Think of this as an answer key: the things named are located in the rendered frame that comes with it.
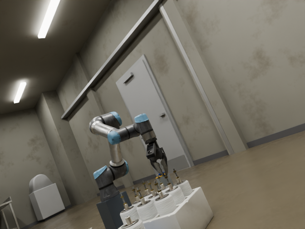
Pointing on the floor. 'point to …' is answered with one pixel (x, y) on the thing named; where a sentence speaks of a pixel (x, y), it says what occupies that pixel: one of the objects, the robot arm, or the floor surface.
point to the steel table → (11, 211)
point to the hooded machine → (45, 198)
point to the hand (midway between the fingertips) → (164, 174)
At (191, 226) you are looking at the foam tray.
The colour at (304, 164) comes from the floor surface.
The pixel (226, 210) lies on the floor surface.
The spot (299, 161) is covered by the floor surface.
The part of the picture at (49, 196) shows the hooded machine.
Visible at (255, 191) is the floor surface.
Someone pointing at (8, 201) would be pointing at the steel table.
